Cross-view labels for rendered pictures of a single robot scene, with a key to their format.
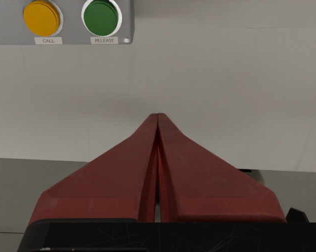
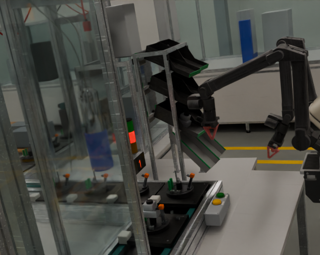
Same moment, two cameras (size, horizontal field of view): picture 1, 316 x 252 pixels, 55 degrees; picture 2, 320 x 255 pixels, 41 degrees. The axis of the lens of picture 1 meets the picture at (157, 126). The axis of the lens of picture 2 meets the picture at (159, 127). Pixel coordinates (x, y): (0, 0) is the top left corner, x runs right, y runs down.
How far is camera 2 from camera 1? 2.05 m
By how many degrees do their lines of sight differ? 90
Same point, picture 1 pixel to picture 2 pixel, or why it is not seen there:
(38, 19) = (216, 201)
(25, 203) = not seen: outside the picture
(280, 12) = (237, 192)
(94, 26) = (221, 195)
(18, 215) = not seen: outside the picture
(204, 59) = (247, 202)
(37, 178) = not seen: outside the picture
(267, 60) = (251, 193)
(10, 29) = (217, 207)
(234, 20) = (236, 198)
